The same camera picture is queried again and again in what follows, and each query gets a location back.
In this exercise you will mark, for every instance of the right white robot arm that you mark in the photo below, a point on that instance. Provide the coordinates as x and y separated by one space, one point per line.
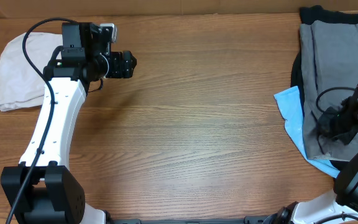
341 203

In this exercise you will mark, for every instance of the grey shorts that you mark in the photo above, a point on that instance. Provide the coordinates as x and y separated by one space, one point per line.
330 70

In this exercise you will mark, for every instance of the cardboard backboard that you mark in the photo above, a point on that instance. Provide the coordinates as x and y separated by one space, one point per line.
76 8

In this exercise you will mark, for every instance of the light blue garment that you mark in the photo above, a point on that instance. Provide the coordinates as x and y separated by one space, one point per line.
289 105

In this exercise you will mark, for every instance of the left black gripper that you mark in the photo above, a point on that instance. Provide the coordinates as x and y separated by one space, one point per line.
121 65

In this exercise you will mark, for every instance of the beige folded garment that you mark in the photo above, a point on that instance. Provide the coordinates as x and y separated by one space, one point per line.
20 85

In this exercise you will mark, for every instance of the black garment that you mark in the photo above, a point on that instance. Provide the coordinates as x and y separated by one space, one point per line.
308 15

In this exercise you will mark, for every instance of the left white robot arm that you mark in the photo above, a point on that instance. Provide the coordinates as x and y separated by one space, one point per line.
41 188

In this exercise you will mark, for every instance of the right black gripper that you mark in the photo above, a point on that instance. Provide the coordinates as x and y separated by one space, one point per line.
323 124

